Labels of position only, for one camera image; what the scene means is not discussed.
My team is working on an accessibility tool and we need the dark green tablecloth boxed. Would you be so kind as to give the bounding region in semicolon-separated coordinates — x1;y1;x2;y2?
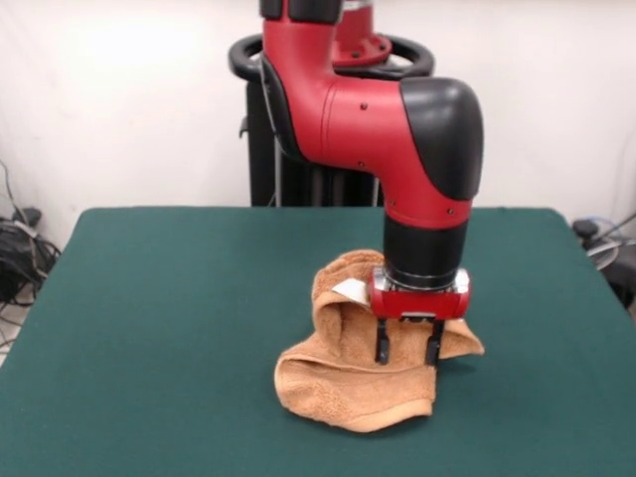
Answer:
0;207;636;477

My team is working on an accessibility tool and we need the black cable tangle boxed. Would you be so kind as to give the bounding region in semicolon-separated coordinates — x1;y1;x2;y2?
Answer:
0;158;64;349

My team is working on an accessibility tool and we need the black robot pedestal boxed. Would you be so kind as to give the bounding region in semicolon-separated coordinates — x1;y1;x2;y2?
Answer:
228;32;436;209

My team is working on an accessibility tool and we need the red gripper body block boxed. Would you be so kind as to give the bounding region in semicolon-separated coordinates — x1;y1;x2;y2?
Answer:
367;285;472;322

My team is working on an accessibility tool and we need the tan terry towel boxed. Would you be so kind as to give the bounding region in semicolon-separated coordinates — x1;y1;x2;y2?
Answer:
273;249;486;434

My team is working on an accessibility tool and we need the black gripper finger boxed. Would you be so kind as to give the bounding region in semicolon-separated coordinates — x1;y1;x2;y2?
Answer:
374;316;393;368
424;320;447;368

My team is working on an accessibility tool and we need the grey round base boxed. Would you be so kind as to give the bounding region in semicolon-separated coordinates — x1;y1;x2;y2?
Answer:
588;238;621;272

